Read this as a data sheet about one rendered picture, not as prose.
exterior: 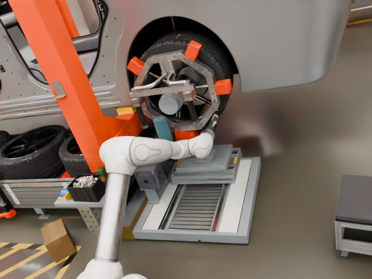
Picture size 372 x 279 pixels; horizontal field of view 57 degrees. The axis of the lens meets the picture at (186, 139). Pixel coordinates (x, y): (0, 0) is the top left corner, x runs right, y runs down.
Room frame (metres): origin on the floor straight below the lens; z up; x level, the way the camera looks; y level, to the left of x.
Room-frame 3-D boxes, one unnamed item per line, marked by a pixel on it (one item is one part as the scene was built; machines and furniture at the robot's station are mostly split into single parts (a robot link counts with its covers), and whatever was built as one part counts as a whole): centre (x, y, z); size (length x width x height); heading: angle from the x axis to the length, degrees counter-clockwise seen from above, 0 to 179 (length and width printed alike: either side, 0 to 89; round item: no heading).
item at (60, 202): (1.86, 0.72, 0.44); 0.43 x 0.17 x 0.03; 65
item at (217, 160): (2.26, -0.10, 0.32); 0.40 x 0.30 x 0.28; 65
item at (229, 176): (2.26, -0.10, 0.13); 0.50 x 0.36 x 0.10; 65
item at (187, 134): (2.14, -0.04, 0.48); 0.16 x 0.12 x 0.17; 155
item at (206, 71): (2.10, -0.03, 0.85); 0.54 x 0.07 x 0.54; 65
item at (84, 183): (1.85, 0.69, 0.51); 0.20 x 0.14 x 0.13; 62
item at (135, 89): (2.03, 0.11, 1.03); 0.19 x 0.18 x 0.11; 155
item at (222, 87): (1.98, -0.32, 0.85); 0.09 x 0.08 x 0.07; 65
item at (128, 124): (2.33, 0.43, 0.69); 0.52 x 0.17 x 0.35; 155
